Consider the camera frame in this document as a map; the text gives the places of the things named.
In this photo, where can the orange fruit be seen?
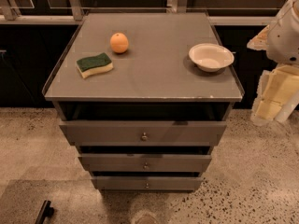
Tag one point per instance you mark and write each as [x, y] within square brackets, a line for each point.
[119, 43]

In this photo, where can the grey drawer cabinet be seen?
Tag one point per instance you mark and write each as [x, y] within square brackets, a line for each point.
[154, 80]

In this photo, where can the grey middle drawer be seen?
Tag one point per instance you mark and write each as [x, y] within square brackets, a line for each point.
[144, 162]

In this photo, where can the black object on floor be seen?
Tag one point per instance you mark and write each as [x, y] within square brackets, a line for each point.
[46, 210]

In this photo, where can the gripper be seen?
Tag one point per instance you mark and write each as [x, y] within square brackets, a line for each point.
[284, 42]

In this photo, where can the metal window railing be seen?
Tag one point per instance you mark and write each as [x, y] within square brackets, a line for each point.
[245, 12]

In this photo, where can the grey bottom drawer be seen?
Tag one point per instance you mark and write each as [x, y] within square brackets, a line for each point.
[163, 183]

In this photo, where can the green and yellow sponge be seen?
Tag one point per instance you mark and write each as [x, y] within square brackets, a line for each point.
[94, 65]

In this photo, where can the round robot base foot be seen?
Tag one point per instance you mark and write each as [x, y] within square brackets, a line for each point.
[144, 218]

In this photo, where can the grey top drawer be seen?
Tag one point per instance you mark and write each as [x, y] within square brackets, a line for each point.
[143, 133]

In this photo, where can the grey drawer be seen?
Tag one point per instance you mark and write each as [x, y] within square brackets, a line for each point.
[163, 183]
[144, 162]
[143, 133]

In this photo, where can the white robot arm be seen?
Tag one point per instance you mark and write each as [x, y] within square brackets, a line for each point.
[280, 38]

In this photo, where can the white bowl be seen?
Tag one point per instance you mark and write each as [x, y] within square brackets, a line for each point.
[211, 57]

